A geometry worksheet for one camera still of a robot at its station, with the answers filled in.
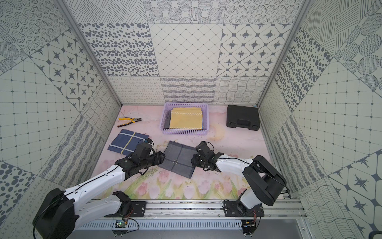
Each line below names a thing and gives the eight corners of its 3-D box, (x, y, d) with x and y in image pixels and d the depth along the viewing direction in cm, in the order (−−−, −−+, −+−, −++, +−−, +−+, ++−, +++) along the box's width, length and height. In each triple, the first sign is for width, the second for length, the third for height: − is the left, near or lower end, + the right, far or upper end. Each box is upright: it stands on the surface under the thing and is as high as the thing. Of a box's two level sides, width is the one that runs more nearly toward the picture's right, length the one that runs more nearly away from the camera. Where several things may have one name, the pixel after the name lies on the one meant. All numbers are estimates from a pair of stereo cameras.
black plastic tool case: (226, 127, 108) (227, 123, 105) (227, 107, 122) (228, 103, 118) (258, 131, 106) (260, 127, 102) (255, 111, 119) (257, 106, 115)
